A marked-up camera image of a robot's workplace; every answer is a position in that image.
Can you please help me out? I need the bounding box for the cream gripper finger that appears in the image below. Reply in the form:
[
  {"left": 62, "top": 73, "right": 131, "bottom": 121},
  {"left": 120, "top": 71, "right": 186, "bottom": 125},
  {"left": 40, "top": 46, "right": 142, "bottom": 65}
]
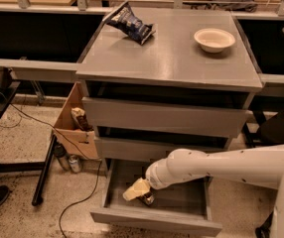
[{"left": 123, "top": 178, "right": 150, "bottom": 201}]

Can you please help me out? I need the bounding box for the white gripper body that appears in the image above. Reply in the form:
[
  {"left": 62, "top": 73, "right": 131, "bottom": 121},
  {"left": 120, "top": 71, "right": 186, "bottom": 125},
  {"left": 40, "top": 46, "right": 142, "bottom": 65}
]
[{"left": 145, "top": 159, "right": 175, "bottom": 189}]

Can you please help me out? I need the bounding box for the orange soda can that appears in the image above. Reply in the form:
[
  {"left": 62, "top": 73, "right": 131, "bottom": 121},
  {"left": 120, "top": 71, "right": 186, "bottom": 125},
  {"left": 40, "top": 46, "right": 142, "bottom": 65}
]
[{"left": 139, "top": 192, "right": 155, "bottom": 205}]

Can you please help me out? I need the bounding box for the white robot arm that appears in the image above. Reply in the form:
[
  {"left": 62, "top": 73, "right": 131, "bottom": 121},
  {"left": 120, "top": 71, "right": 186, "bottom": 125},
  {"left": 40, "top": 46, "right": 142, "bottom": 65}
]
[{"left": 123, "top": 144, "right": 284, "bottom": 238}]

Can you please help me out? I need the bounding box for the grey bottom drawer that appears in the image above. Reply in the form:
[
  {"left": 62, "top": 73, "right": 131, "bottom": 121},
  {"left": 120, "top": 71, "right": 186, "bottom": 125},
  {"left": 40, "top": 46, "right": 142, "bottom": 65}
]
[{"left": 90, "top": 160, "right": 222, "bottom": 237}]

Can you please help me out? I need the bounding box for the grey drawer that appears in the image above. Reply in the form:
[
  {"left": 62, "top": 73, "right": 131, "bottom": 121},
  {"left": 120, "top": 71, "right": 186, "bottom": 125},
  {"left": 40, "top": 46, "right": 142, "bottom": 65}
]
[
  {"left": 90, "top": 160, "right": 222, "bottom": 237},
  {"left": 94, "top": 137, "right": 223, "bottom": 163},
  {"left": 82, "top": 97, "right": 246, "bottom": 138}
]

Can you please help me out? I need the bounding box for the grey middle drawer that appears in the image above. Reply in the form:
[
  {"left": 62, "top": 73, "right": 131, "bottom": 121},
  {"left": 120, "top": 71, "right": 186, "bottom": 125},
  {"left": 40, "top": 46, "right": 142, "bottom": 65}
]
[{"left": 94, "top": 137, "right": 223, "bottom": 163}]

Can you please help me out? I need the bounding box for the grey top drawer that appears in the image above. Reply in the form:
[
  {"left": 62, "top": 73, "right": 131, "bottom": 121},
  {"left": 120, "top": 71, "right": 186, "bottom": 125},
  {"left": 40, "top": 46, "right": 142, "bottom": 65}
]
[{"left": 82, "top": 97, "right": 246, "bottom": 138}]

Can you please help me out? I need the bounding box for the silver can on floor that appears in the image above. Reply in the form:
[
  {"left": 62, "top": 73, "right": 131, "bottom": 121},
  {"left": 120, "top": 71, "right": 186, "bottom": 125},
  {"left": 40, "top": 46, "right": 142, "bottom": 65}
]
[{"left": 69, "top": 155, "right": 81, "bottom": 173}]

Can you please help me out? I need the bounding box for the grey drawer cabinet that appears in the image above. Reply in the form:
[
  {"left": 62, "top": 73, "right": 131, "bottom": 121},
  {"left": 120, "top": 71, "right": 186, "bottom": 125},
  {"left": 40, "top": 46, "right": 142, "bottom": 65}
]
[{"left": 76, "top": 8, "right": 262, "bottom": 150}]

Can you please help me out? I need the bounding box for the cardboard box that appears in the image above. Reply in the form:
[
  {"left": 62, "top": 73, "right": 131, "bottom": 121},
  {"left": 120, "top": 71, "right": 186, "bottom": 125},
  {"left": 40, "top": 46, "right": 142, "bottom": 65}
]
[{"left": 53, "top": 82, "right": 98, "bottom": 160}]

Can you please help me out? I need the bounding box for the dark bottle on floor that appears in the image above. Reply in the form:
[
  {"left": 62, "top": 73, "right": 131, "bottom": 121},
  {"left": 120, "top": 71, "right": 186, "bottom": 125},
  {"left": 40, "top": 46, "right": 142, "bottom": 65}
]
[{"left": 54, "top": 144, "right": 71, "bottom": 171}]

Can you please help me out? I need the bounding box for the snack bag in box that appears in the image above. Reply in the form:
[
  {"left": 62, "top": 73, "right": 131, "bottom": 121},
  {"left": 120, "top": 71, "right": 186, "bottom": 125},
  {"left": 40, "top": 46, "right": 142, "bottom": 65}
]
[{"left": 71, "top": 107, "right": 93, "bottom": 131}]

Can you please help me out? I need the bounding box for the black office chair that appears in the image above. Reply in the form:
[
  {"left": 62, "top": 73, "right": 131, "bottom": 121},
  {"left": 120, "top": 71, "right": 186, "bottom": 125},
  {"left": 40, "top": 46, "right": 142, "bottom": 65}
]
[{"left": 242, "top": 25, "right": 284, "bottom": 238}]

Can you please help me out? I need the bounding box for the white paper bowl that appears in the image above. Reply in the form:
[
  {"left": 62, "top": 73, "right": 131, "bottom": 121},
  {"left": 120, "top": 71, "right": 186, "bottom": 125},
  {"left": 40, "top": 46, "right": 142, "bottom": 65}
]
[{"left": 194, "top": 28, "right": 235, "bottom": 54}]

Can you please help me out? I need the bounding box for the blue chip bag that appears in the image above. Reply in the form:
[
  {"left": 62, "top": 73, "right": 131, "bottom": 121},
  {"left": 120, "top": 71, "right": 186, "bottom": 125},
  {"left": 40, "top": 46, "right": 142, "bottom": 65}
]
[{"left": 105, "top": 3, "right": 155, "bottom": 45}]

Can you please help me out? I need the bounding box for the black floor cable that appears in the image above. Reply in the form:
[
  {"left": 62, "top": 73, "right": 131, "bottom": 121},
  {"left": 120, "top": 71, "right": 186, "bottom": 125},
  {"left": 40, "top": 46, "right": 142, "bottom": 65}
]
[{"left": 0, "top": 86, "right": 103, "bottom": 238}]

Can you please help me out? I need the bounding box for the grey metal rail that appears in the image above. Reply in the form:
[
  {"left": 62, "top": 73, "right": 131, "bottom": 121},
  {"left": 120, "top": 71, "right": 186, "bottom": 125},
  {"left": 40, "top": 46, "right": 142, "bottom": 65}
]
[{"left": 0, "top": 59, "right": 81, "bottom": 83}]

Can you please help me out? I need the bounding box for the black table frame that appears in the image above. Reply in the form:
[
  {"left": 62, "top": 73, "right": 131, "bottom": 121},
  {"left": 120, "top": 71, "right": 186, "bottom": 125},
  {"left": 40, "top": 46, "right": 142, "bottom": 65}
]
[{"left": 0, "top": 81, "right": 57, "bottom": 206}]

